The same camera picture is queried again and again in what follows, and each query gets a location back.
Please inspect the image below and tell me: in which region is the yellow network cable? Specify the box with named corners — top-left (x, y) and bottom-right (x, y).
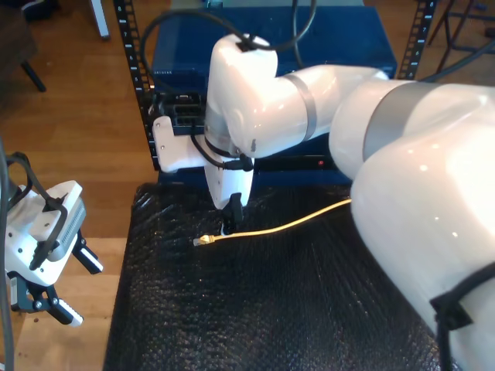
top-left (192, 197), bottom-right (353, 248)

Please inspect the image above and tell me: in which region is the black rack shelf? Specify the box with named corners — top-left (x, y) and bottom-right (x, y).
top-left (154, 127), bottom-right (337, 173)

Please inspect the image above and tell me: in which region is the black rack server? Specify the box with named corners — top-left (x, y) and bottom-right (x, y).
top-left (152, 89), bottom-right (212, 136)

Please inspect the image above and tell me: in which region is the black bubble mat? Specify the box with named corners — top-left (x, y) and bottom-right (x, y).
top-left (102, 179), bottom-right (442, 371)

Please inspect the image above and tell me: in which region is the white table leg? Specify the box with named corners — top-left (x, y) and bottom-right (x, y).
top-left (89, 0), bottom-right (111, 42)

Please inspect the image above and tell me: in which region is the dark brown chair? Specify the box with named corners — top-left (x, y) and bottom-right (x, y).
top-left (0, 7), bottom-right (47, 94)

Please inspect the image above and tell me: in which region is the dark shoe white sole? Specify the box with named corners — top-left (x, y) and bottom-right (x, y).
top-left (21, 0), bottom-right (61, 12)

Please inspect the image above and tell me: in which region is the dark metal chair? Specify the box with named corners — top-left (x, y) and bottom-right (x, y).
top-left (427, 0), bottom-right (495, 88)

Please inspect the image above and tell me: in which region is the thin black cable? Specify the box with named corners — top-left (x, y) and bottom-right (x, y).
top-left (138, 0), bottom-right (495, 371)
top-left (5, 151), bottom-right (67, 271)

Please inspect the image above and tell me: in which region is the blue rack base plate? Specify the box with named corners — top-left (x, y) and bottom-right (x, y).
top-left (157, 169), bottom-right (353, 187)

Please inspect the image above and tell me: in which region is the black rack post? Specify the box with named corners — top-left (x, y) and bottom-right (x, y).
top-left (398, 0), bottom-right (440, 82)
top-left (112, 0), bottom-right (163, 171)

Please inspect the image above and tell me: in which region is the blue network switch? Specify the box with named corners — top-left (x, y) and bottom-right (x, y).
top-left (149, 5), bottom-right (398, 92)

